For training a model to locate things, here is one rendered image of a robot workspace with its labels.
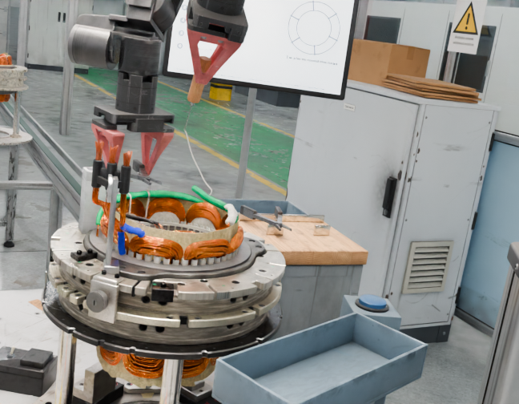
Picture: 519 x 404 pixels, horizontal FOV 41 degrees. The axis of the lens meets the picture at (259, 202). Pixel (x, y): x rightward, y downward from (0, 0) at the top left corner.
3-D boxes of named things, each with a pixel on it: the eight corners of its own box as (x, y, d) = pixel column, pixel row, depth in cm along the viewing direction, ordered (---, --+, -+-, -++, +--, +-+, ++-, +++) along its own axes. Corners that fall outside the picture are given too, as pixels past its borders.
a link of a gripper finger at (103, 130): (86, 171, 103) (90, 108, 100) (129, 168, 108) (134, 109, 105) (107, 183, 98) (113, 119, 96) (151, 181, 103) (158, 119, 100)
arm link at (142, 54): (154, 34, 95) (167, 33, 100) (107, 26, 96) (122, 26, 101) (150, 84, 97) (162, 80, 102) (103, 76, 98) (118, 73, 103)
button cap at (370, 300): (362, 309, 99) (364, 302, 99) (355, 297, 103) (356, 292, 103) (389, 311, 100) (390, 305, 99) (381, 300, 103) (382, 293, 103)
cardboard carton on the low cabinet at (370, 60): (422, 90, 365) (431, 49, 360) (384, 87, 348) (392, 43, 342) (370, 79, 395) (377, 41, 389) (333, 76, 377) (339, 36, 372)
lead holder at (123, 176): (90, 185, 84) (92, 158, 83) (124, 187, 85) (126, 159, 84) (94, 193, 80) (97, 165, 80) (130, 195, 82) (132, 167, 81)
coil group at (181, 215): (142, 222, 102) (144, 194, 101) (182, 223, 104) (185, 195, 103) (144, 226, 100) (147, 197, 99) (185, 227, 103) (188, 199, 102)
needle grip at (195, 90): (184, 97, 90) (196, 54, 87) (195, 97, 91) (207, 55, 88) (191, 103, 89) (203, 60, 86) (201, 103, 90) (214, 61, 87)
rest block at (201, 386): (195, 402, 110) (197, 389, 109) (172, 388, 113) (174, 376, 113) (214, 394, 113) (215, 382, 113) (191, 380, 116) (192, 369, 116)
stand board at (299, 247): (223, 226, 127) (224, 214, 127) (314, 228, 135) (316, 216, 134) (263, 265, 110) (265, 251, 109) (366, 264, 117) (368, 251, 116)
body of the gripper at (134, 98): (91, 117, 101) (95, 66, 99) (152, 118, 107) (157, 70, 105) (112, 127, 96) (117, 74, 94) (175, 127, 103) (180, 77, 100)
